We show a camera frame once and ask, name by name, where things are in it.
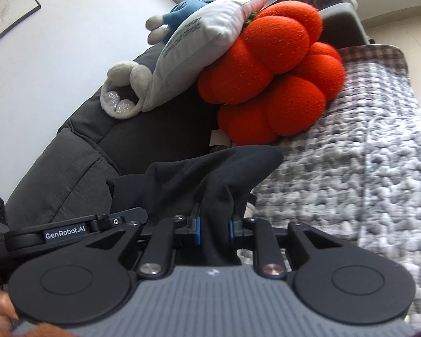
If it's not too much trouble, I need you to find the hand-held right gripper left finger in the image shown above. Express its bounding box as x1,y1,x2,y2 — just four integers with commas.
88,214,202,276

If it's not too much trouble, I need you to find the blue plush toy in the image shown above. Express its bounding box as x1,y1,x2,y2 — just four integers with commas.
145,0,211,44

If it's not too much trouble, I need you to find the grey sofa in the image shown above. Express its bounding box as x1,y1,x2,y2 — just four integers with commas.
5,2,372,218

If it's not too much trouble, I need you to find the grey white plush toy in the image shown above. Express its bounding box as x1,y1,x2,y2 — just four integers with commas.
100,61,155,119

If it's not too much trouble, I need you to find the orange pumpkin cushion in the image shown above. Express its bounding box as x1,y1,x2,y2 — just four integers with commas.
197,2,346,145

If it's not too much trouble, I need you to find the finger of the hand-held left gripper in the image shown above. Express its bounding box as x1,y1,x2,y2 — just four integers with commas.
42,207,148,250

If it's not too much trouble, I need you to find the black garment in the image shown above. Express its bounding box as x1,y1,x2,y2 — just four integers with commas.
105,145,285,267

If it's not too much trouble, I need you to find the grey checkered blanket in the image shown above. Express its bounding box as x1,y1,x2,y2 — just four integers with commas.
239,44,421,327

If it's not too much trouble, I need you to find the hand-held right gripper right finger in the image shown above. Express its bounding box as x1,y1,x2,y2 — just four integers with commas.
228,216,337,276

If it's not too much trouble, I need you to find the white pillow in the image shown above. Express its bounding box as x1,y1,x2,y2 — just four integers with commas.
142,0,273,113

